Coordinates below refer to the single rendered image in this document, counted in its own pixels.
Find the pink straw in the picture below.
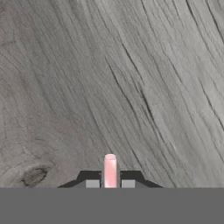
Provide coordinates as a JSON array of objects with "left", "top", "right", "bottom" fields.
[{"left": 102, "top": 153, "right": 120, "bottom": 189}]

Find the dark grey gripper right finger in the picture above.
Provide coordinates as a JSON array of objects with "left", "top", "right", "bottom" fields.
[{"left": 117, "top": 170, "right": 165, "bottom": 189}]

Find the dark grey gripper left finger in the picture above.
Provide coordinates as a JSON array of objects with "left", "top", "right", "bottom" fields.
[{"left": 57, "top": 170, "right": 103, "bottom": 189}]

